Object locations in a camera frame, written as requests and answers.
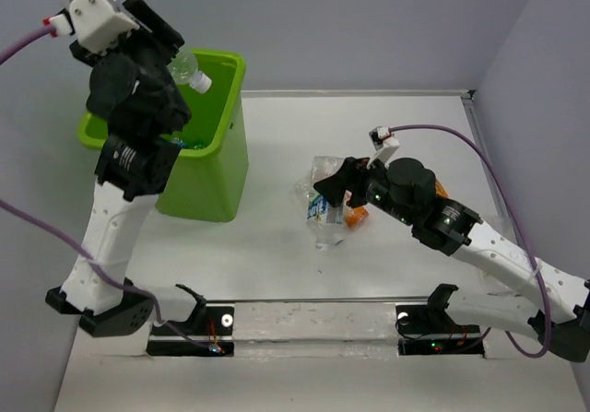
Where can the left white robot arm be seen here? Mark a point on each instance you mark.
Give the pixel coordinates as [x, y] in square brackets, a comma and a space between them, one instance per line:
[99, 290]

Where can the orange drink bottle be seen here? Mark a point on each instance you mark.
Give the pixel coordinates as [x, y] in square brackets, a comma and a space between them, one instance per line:
[353, 217]

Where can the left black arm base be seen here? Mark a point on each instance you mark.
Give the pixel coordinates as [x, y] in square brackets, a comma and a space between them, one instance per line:
[207, 333]

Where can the blue cap water bottle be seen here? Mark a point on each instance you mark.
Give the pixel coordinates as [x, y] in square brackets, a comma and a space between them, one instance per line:
[177, 141]

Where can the green crushed plastic bottle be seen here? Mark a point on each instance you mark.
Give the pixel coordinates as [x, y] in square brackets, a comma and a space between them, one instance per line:
[197, 145]

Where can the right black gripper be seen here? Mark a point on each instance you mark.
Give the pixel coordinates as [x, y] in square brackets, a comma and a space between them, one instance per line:
[335, 185]

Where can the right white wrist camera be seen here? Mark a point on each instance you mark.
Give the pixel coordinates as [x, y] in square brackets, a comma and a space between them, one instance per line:
[385, 145]

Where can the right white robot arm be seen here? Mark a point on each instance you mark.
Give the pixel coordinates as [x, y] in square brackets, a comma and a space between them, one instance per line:
[548, 305]

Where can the clear crushed bottle white cap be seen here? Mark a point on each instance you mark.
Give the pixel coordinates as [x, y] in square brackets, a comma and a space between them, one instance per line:
[301, 190]

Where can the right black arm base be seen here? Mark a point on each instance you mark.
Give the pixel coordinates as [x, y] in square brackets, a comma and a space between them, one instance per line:
[422, 331]

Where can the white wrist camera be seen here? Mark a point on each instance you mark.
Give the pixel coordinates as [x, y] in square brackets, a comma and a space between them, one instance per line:
[385, 145]
[96, 24]

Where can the clear bottle near right wall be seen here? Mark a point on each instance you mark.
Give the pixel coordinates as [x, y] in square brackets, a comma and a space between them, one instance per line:
[504, 226]

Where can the clear bottle blue label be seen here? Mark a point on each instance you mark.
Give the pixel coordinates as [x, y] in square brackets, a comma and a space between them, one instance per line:
[324, 221]

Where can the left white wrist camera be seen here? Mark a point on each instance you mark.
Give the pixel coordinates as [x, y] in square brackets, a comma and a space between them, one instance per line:
[96, 24]

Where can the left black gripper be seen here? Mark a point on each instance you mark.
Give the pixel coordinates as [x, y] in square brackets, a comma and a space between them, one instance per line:
[165, 36]

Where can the green plastic bin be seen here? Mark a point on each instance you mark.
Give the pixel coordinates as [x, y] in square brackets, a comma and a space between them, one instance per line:
[207, 172]

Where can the clear bottle front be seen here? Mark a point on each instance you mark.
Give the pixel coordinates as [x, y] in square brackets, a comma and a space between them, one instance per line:
[183, 68]

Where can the small orange bottle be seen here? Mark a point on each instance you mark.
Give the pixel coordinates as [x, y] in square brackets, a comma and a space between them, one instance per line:
[440, 190]

